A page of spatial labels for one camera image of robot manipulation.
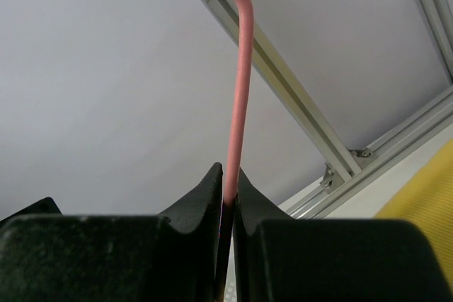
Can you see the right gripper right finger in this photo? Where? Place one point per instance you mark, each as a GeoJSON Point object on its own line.
{"type": "Point", "coordinates": [279, 258]}

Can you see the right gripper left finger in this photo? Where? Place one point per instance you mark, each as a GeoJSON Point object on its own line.
{"type": "Point", "coordinates": [170, 256]}

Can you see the yellow trousers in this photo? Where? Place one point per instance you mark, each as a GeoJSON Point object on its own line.
{"type": "Point", "coordinates": [426, 201]}

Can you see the pink hanger of yellow trousers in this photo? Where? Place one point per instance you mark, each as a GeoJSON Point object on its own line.
{"type": "Point", "coordinates": [243, 77]}

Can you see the aluminium frame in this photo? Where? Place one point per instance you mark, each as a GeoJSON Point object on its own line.
{"type": "Point", "coordinates": [347, 171]}

